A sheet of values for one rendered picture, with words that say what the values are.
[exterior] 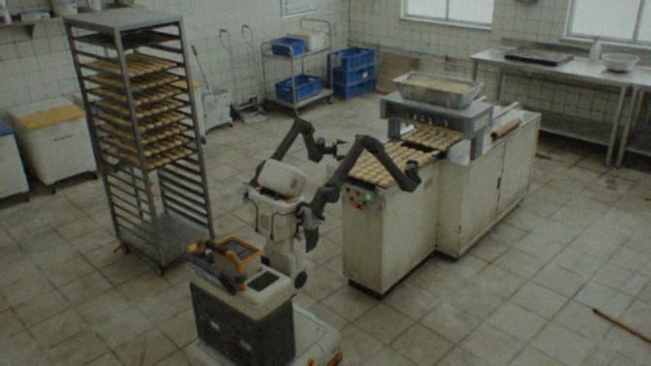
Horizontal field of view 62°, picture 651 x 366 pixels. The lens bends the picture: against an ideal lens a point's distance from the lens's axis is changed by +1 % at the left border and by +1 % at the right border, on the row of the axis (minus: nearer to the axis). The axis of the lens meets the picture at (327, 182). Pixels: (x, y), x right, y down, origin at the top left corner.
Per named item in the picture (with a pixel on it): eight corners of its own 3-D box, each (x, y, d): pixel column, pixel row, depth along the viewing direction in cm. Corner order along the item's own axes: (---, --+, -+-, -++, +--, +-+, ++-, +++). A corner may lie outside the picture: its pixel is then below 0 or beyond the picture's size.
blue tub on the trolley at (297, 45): (285, 48, 716) (285, 36, 709) (307, 52, 692) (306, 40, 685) (268, 52, 697) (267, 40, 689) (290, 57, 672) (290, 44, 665)
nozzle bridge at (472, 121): (403, 129, 427) (405, 86, 412) (489, 150, 384) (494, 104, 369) (379, 141, 405) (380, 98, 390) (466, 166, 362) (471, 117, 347)
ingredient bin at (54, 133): (48, 198, 521) (26, 123, 486) (25, 179, 561) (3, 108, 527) (104, 179, 554) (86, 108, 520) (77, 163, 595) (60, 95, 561)
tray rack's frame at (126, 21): (218, 246, 429) (184, 15, 349) (163, 276, 395) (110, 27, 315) (170, 221, 467) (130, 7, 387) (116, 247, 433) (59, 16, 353)
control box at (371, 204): (347, 201, 351) (346, 182, 345) (377, 212, 337) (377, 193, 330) (343, 203, 348) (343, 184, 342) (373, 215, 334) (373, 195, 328)
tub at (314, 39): (301, 43, 746) (300, 28, 737) (326, 45, 722) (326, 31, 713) (285, 47, 721) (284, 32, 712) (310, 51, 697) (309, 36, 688)
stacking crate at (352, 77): (355, 73, 821) (355, 59, 812) (375, 77, 795) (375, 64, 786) (326, 81, 784) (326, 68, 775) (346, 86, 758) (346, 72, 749)
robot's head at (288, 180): (282, 193, 264) (295, 166, 266) (253, 182, 276) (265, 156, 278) (298, 202, 275) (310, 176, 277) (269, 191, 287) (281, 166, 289)
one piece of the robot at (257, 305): (264, 407, 271) (250, 269, 234) (197, 356, 303) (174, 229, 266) (309, 367, 294) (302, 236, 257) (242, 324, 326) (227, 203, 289)
